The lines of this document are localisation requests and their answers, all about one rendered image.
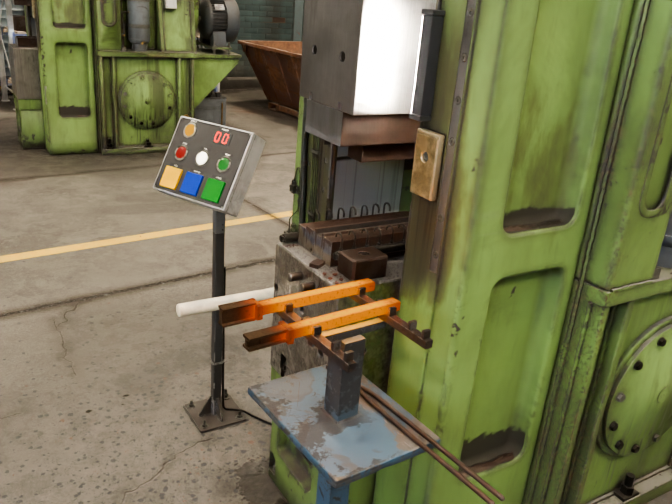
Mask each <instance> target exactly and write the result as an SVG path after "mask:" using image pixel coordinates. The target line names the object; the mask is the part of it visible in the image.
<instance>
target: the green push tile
mask: <svg viewBox="0 0 672 504"><path fill-rule="evenodd" d="M225 185H226V183H225V182H223V181H219V180H216V179H212V178H208V180H207V182H206V185H205V188H204V190H203V193H202V195H201V198H202V199H204V200H207V201H210V202H214V203H217V204H218V203H219V200H220V197H221V195H222V192H223V190H224V187H225Z"/></svg>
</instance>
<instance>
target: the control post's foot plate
mask: <svg viewBox="0 0 672 504"><path fill-rule="evenodd" d="M215 403H216V405H215V414H213V413H212V410H213V397H212V396H209V398H208V399H204V400H200V401H196V402H193V400H190V403H188V404H185V405H184V406H183V408H184V409H185V412H186V413H187V414H188V415H189V417H190V420H191V421H192V422H193V423H194V424H195V426H196V428H197V429H198V430H199V432H200V433H206V432H210V431H214V430H220V429H224V428H227V427H229V426H233V425H237V424H241V423H243V422H247V421H249V419H248V417H247V416H246V415H244V412H241V411H234V410H233V411H232V410H225V409H224V408H223V407H222V396H221V405H220V400H219V398H216V402H215ZM224 404H225V407H226V408H236V409H240V408H239V407H238V405H237V404H236V403H235V401H234V400H233V399H232V397H231V396H230V395H229V394H228V392H227V388H225V389H224Z"/></svg>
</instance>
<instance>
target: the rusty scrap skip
mask: <svg viewBox="0 0 672 504"><path fill-rule="evenodd" d="M238 44H241V45H242V48H243V52H245V54H246V56H247V58H248V60H249V62H250V64H251V67H252V69H253V71H254V73H255V75H256V77H257V79H258V81H259V83H260V85H261V87H262V89H263V92H264V94H265V96H266V98H267V99H268V100H270V101H272V102H268V109H271V110H273V111H281V112H284V113H287V114H290V115H293V116H295V117H298V116H299V111H297V110H299V101H300V95H299V93H300V76H301V59H302V42H301V41H252V40H238Z"/></svg>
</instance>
